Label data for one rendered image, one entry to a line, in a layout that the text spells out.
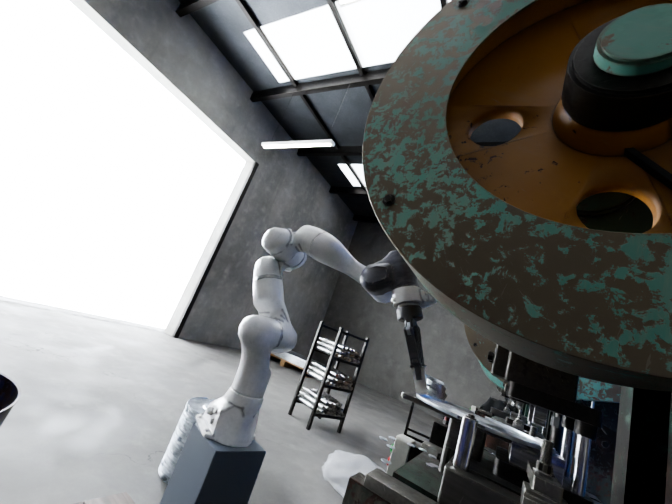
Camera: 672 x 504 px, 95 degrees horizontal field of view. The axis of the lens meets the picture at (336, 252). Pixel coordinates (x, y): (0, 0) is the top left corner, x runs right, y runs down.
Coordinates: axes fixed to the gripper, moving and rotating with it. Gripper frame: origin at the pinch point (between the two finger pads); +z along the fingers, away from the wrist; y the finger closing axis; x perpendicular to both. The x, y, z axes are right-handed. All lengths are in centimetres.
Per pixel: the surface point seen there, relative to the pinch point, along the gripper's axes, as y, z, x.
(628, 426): -9.7, 12.7, 43.6
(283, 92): -188, -449, -178
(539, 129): 40, -37, 35
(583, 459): 10.5, 16.1, 29.5
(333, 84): -185, -408, -89
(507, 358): 5.7, -3.0, 22.0
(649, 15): 54, -38, 46
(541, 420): 3.3, 10.1, 25.3
